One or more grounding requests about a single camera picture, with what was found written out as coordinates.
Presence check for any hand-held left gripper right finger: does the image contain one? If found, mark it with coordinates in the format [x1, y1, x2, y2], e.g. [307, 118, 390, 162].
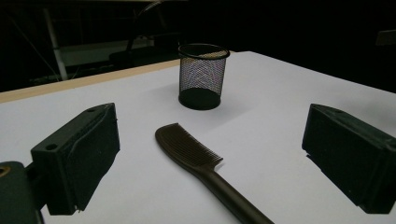
[301, 103, 396, 215]

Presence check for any light wooden table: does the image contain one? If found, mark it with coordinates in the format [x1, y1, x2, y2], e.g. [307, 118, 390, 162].
[0, 50, 237, 105]

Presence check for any dim grey box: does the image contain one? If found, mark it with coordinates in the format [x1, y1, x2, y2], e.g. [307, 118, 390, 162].
[375, 29, 396, 47]

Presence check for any white-legged desk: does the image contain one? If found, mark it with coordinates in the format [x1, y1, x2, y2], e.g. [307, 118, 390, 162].
[41, 0, 190, 82]

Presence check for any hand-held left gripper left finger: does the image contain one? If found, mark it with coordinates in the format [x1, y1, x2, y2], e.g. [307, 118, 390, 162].
[30, 102, 121, 217]

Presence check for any dark brown comb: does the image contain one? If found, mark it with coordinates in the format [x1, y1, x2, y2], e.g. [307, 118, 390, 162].
[154, 122, 276, 224]

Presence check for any black folding chair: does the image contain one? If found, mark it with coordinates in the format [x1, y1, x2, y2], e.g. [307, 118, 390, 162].
[107, 0, 185, 70]

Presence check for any black mesh pen holder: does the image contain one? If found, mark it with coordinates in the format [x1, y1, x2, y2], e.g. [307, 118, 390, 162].
[177, 43, 232, 111]

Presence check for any white table sheet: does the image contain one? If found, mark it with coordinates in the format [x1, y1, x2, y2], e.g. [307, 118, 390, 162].
[0, 50, 396, 224]

